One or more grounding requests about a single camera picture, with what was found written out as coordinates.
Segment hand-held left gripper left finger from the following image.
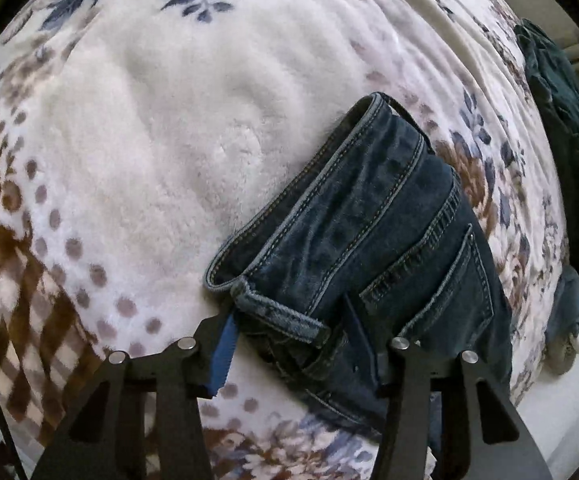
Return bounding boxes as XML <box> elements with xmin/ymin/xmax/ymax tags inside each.
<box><xmin>30</xmin><ymin>310</ymin><xmax>236</xmax><ymax>480</ymax></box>

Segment dark blue denim pants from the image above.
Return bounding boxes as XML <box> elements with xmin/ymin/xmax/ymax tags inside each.
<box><xmin>204</xmin><ymin>91</ymin><xmax>515</xmax><ymax>453</ymax></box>

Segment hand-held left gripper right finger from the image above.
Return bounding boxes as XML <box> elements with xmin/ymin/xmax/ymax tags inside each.
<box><xmin>342</xmin><ymin>294</ymin><xmax>555</xmax><ymax>480</ymax></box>

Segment dark green blanket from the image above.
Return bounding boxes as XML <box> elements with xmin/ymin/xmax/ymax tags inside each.
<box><xmin>514</xmin><ymin>19</ymin><xmax>579</xmax><ymax>278</ymax></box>

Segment floral plush blanket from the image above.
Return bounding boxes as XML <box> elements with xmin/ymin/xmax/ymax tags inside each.
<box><xmin>0</xmin><ymin>0</ymin><xmax>570</xmax><ymax>480</ymax></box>

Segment light blue jeans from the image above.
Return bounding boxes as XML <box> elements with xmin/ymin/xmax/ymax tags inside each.
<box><xmin>544</xmin><ymin>265</ymin><xmax>579</xmax><ymax>376</ymax></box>

